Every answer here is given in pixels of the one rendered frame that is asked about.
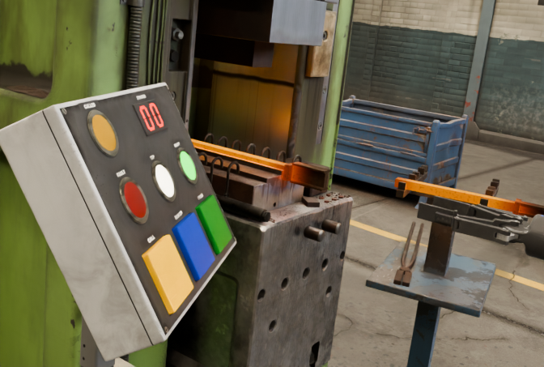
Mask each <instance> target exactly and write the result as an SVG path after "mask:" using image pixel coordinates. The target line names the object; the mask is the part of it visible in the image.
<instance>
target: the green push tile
mask: <svg viewBox="0 0 544 367"><path fill-rule="evenodd" d="M195 210H196V212H197V214H198V217H199V219H200V221H201V222H202V226H203V228H204V229H205V231H206V235H207V236H208V238H209V240H210V243H211V245H212V247H213V250H214V252H215V254H216V255H217V254H220V253H221V252H222V250H223V249H224V248H225V246H226V245H227V244H228V242H229V241H230V240H231V239H232V235H231V233H230V231H229V229H228V226H227V224H226V222H225V219H224V218H223V215H222V212H221V211H220V209H219V205H218V204H217V202H216V200H215V197H214V195H210V196H208V197H207V198H205V199H204V200H203V201H202V202H201V203H200V204H198V205H197V206H196V207H195Z"/></svg>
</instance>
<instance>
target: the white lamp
mask: <svg viewBox="0 0 544 367"><path fill-rule="evenodd" d="M155 174H156V178H157V181H158V183H159V186H160V188H161V190H162V191H163V192H164V193H165V194H166V195H167V196H169V197H171V196H173V192H174V189H173V184H172V179H171V177H170V175H169V173H168V171H167V170H166V169H165V168H164V167H163V166H162V165H158V166H157V167H156V170H155Z"/></svg>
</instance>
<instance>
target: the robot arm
mask: <svg viewBox="0 0 544 367"><path fill-rule="evenodd" d="M417 218H419V219H422V220H427V221H431V222H433V223H437V224H442V225H444V226H448V227H451V228H452V229H451V230H452V231H453V232H456V233H463V234H465V235H469V236H473V237H479V238H482V239H486V240H489V241H494V242H497V243H500V244H502V245H508V243H516V242H518V243H523V244H525V253H526V254H527V255H528V256H531V257H534V258H539V259H541V260H544V216H543V215H539V214H537V215H536V216H535V217H534V218H533V219H532V221H531V223H529V222H528V219H529V217H527V216H519V215H515V214H512V213H509V212H506V211H501V210H498V209H495V208H492V207H487V206H483V205H481V204H476V206H475V205H470V204H468V203H462V202H458V201H456V200H452V199H449V198H443V197H440V196H435V197H434V200H433V205H431V204H427V203H419V209H418V214H417Z"/></svg>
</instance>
